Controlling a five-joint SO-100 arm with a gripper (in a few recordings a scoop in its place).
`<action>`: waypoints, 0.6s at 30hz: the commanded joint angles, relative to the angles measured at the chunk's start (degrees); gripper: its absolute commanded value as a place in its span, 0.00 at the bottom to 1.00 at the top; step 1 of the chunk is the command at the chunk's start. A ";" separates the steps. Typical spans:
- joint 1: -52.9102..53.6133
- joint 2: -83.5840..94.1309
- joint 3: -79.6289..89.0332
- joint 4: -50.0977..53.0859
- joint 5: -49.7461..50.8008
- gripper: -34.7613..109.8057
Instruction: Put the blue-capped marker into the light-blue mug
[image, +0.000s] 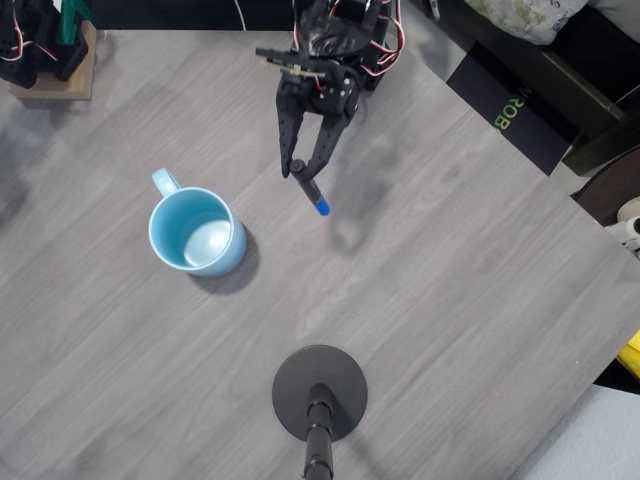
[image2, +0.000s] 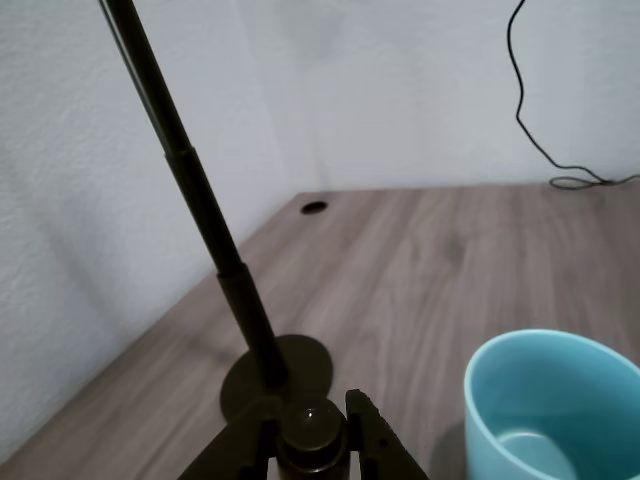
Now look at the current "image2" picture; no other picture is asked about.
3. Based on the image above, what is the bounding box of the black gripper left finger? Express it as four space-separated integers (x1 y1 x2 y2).
177 399 279 480

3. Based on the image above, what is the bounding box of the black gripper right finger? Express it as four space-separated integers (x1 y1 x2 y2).
344 388 432 480

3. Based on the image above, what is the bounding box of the black wall cable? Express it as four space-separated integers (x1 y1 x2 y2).
507 0 640 190

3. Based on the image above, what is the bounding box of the black round-base camera stand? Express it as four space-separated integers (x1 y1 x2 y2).
97 0 335 431

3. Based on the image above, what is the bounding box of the light blue mug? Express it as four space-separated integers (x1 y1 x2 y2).
462 328 640 480

